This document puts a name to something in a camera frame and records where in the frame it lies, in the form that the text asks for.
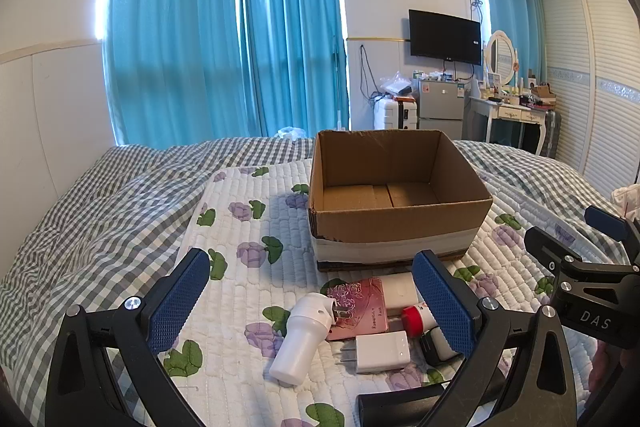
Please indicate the small open cardboard carton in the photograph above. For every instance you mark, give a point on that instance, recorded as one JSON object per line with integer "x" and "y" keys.
{"x": 544, "y": 93}

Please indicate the pink floral booklet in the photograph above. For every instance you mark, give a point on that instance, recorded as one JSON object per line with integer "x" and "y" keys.
{"x": 362, "y": 307}

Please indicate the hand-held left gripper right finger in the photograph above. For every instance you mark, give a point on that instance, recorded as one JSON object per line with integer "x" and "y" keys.
{"x": 445, "y": 302}

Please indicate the white bottle with red cap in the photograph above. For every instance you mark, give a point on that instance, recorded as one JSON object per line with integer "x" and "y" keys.
{"x": 412, "y": 319}

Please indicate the person's right hand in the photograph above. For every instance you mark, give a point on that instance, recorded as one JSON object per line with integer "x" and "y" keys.
{"x": 598, "y": 362}

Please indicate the white cylindrical plug-in device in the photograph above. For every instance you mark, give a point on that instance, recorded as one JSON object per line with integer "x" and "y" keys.
{"x": 300, "y": 337}

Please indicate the brown cardboard box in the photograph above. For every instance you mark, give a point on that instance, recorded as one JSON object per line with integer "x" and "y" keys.
{"x": 400, "y": 222}

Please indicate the floral quilted mat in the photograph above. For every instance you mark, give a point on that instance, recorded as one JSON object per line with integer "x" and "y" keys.
{"x": 240, "y": 267}

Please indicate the pink white cloth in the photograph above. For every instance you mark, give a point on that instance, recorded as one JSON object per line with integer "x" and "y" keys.
{"x": 627, "y": 199}

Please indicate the white charger adapter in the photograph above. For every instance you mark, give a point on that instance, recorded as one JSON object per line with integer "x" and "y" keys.
{"x": 382, "y": 352}

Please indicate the white slatted wardrobe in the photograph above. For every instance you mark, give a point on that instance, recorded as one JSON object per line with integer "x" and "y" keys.
{"x": 595, "y": 82}

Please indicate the white dressing table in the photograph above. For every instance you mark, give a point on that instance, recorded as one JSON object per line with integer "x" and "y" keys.
{"x": 505, "y": 112}

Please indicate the round white mirror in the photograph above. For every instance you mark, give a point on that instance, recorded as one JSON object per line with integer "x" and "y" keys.
{"x": 500, "y": 57}

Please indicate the white rectangular block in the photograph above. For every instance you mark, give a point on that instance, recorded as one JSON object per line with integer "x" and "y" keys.
{"x": 400, "y": 289}

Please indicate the clear plastic bag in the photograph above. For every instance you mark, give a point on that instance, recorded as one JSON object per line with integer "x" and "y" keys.
{"x": 290, "y": 133}

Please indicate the white suitcase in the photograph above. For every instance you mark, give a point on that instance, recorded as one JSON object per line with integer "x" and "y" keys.
{"x": 387, "y": 114}

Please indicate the narrow blue curtain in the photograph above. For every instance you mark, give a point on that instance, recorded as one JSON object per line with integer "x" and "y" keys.
{"x": 295, "y": 32}

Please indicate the black wall television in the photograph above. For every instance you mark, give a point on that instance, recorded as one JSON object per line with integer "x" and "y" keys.
{"x": 445, "y": 37}

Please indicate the silver mini fridge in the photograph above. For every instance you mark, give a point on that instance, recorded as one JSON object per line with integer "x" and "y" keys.
{"x": 440, "y": 107}

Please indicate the wide blue curtain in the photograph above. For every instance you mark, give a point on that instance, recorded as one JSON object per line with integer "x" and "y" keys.
{"x": 175, "y": 32}

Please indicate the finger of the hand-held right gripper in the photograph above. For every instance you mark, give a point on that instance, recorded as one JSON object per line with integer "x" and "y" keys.
{"x": 547, "y": 247}
{"x": 607, "y": 222}

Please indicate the blue curtain beside wardrobe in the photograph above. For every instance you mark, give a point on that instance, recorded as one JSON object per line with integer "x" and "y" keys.
{"x": 520, "y": 7}

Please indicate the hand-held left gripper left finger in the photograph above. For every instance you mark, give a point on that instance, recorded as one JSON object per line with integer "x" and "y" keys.
{"x": 180, "y": 302}

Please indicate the dark suitcase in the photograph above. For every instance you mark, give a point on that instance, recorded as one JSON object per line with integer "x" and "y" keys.
{"x": 551, "y": 132}

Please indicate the pile of plastic bags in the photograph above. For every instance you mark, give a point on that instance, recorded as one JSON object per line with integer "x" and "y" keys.
{"x": 397, "y": 86}

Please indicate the small black case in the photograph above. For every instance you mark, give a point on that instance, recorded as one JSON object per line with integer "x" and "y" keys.
{"x": 432, "y": 349}

